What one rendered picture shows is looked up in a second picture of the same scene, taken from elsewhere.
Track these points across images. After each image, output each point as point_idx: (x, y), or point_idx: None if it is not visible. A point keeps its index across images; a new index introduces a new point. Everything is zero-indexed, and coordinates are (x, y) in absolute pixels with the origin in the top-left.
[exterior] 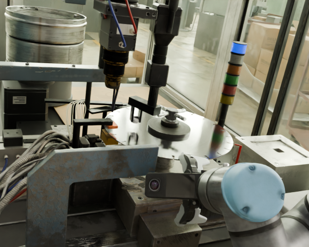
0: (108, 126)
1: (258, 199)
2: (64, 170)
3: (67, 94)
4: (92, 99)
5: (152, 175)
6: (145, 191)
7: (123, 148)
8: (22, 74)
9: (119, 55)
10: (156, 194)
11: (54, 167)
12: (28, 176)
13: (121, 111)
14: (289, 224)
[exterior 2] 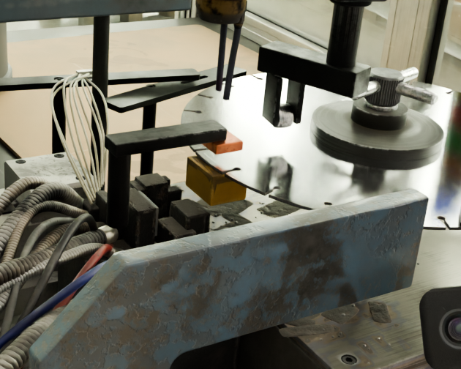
0: (216, 145)
1: None
2: (154, 320)
3: (1, 64)
4: (66, 72)
5: (445, 296)
6: (428, 353)
7: (328, 216)
8: None
9: None
10: None
11: (121, 315)
12: (36, 358)
13: (215, 95)
14: None
